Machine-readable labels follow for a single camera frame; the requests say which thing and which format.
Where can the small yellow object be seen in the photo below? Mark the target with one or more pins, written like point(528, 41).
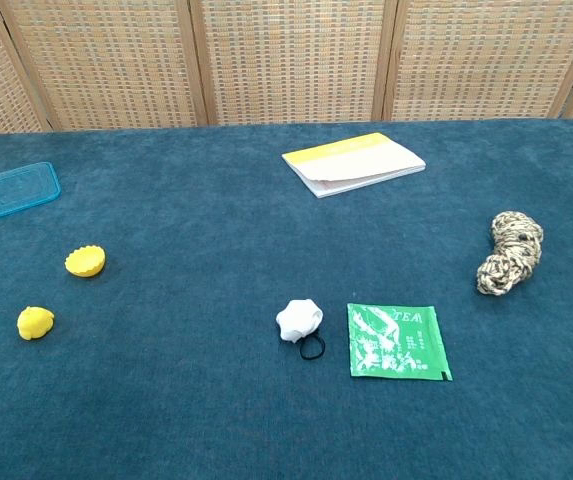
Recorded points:
point(35, 322)

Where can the green tea sachet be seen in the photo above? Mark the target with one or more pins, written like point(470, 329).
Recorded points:
point(396, 342)

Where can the woven rattan folding screen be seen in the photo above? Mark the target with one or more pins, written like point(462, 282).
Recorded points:
point(286, 60)

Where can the blue transparent plastic lid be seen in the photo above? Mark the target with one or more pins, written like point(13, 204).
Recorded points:
point(20, 189)

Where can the blue table cloth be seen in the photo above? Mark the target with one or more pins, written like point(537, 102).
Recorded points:
point(216, 410)

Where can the yellow and white notebook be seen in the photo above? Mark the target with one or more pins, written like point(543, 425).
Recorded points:
point(353, 162)

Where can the yellow scalloped plastic cup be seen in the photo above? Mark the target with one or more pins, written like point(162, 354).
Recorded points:
point(85, 261)

